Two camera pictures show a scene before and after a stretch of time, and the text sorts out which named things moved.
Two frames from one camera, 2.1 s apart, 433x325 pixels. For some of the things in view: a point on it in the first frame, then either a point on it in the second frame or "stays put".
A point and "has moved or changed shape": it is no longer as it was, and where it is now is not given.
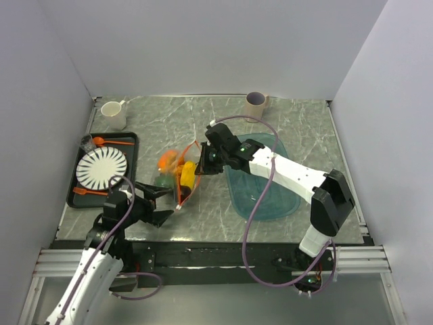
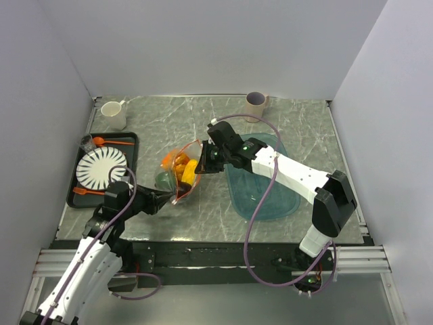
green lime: (165, 181) stays put
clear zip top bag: (176, 172) stays put
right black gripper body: (214, 160) stays put
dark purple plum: (185, 191) has moved or changed shape
